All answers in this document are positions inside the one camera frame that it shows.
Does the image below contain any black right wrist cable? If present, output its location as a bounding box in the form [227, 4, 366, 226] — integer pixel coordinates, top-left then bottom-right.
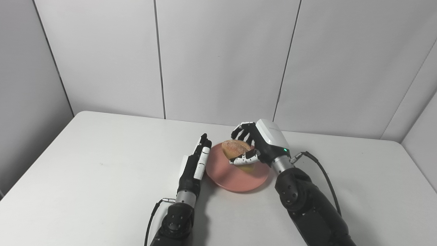
[290, 151, 342, 217]

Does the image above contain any golden bread roll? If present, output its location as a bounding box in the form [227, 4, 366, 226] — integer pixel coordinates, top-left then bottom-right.
[222, 139, 256, 172]

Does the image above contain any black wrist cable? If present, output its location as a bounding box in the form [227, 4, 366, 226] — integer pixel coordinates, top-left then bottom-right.
[144, 197, 177, 246]
[290, 151, 342, 217]

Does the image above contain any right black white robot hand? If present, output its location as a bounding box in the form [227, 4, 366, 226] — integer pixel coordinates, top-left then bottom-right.
[229, 119, 291, 168]

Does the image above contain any pink round plate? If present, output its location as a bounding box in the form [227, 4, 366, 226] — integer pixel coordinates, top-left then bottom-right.
[205, 142, 270, 192]

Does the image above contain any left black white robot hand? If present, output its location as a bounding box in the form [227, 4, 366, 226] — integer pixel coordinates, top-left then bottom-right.
[177, 133, 212, 197]

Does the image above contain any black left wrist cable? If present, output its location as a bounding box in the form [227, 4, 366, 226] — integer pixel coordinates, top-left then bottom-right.
[144, 197, 177, 246]

